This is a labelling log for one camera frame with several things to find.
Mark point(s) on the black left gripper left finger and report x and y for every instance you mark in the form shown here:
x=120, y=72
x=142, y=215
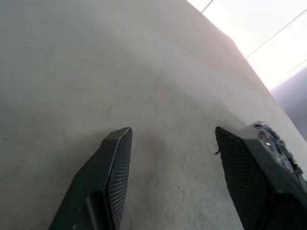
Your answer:
x=96, y=191

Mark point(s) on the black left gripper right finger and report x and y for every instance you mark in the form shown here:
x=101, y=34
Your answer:
x=251, y=187

